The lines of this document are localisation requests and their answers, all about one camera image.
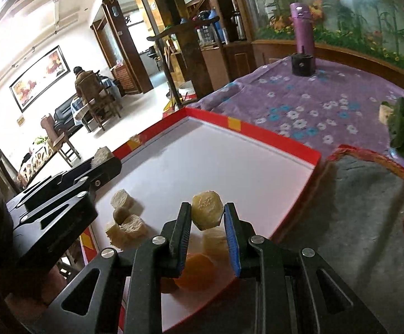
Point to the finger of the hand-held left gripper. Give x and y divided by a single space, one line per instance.
66 175
108 172

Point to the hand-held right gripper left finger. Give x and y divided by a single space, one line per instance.
181 243

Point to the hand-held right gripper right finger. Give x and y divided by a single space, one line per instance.
232 243

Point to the red box with white inside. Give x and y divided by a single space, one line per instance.
222 167

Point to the peeled orange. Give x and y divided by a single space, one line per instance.
195 271

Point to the pink chair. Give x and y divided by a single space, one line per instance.
57 137

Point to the small brown longan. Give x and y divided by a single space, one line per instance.
120 214

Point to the black sofa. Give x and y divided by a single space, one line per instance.
66 113

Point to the wooden chair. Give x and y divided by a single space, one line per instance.
104 108
184 52

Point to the grey felt mat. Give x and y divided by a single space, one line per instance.
344 233

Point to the white bucket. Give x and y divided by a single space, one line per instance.
187 92

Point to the purple floral tablecloth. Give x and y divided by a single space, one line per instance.
302 104

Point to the wooden cabinet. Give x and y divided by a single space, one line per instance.
229 64

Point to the blue thermos flask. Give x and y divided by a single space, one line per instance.
215 24

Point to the black cup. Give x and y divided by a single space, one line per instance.
302 64

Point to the steel thermos jug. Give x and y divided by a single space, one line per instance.
238 26

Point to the purple thermos bottle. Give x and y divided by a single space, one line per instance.
302 31

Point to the glass screen with flower print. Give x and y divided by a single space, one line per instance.
355 10

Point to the framed wall painting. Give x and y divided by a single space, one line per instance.
40 78

